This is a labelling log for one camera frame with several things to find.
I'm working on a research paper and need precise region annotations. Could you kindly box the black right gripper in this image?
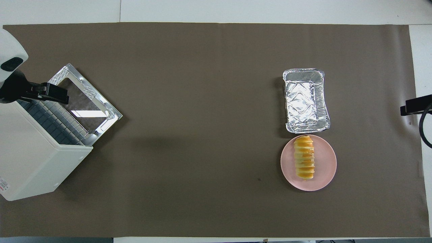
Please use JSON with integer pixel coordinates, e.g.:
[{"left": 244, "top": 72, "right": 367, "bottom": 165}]
[{"left": 400, "top": 94, "right": 432, "bottom": 117}]

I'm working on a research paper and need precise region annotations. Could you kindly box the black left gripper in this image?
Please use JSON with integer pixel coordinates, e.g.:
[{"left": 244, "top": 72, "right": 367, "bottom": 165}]
[{"left": 0, "top": 69, "right": 70, "bottom": 105}]

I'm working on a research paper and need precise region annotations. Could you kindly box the aluminium foil tray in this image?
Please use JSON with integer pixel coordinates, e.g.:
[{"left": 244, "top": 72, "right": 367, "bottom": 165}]
[{"left": 282, "top": 68, "right": 331, "bottom": 134}]

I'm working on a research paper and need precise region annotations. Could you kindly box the yellow twisted bread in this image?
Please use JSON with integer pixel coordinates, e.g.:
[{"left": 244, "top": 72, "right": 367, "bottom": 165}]
[{"left": 293, "top": 135, "right": 315, "bottom": 180}]

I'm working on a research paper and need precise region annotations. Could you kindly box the glass oven door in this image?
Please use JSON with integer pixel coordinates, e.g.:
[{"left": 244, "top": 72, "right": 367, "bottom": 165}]
[{"left": 47, "top": 63, "right": 123, "bottom": 146}]

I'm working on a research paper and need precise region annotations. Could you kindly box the white toaster oven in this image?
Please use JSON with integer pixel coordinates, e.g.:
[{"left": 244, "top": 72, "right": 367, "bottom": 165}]
[{"left": 0, "top": 99, "right": 94, "bottom": 202}]

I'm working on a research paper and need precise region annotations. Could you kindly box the pink plate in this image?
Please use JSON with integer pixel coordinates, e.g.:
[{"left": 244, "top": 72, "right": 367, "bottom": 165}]
[{"left": 280, "top": 134, "right": 338, "bottom": 192}]

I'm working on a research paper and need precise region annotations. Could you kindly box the brown table mat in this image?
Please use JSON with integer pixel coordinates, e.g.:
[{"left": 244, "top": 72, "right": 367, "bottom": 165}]
[{"left": 0, "top": 22, "right": 431, "bottom": 238}]

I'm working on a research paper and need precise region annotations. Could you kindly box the metal wire oven rack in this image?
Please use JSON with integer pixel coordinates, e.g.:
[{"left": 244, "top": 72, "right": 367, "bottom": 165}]
[{"left": 17, "top": 98, "right": 93, "bottom": 146}]

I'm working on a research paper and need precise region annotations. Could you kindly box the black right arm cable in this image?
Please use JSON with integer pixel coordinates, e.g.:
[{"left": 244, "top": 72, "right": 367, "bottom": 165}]
[{"left": 418, "top": 103, "right": 432, "bottom": 149}]

